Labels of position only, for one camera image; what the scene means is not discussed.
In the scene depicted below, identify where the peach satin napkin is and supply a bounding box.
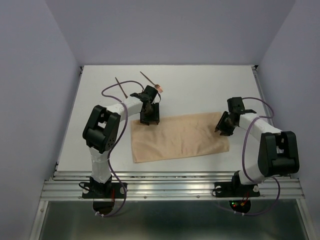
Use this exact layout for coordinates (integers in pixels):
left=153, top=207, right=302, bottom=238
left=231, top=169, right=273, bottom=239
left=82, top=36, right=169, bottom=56
left=130, top=112, right=230, bottom=163

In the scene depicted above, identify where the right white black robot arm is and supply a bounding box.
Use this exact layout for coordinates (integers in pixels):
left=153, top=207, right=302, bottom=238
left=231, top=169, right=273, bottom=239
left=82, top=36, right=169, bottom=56
left=212, top=97, right=300, bottom=198

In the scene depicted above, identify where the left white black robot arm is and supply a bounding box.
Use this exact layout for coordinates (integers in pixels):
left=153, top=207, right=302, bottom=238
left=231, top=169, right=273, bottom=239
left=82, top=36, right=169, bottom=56
left=79, top=85, right=160, bottom=199

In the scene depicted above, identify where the copper fork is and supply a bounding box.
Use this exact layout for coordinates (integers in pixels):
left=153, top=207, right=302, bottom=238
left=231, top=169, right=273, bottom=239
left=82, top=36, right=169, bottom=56
left=140, top=71, right=163, bottom=94

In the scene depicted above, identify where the copper knife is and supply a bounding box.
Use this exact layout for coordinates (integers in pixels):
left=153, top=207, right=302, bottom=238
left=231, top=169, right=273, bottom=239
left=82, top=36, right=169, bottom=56
left=115, top=77, right=128, bottom=99

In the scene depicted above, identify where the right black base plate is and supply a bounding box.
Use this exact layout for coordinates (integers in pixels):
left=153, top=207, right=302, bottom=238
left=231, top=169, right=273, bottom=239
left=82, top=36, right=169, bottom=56
left=211, top=181, right=261, bottom=199

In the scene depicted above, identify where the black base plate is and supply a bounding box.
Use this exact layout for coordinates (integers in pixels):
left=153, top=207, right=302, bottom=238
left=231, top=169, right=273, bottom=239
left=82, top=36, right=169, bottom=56
left=78, top=181, right=125, bottom=200
left=211, top=181, right=261, bottom=199

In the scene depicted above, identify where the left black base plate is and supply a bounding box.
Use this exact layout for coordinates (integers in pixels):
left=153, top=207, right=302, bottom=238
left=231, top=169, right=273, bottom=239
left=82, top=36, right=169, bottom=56
left=78, top=181, right=125, bottom=200

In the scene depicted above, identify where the aluminium rail frame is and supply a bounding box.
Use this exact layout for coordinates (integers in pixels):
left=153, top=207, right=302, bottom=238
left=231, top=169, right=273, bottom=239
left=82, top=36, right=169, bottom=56
left=30, top=65, right=317, bottom=240

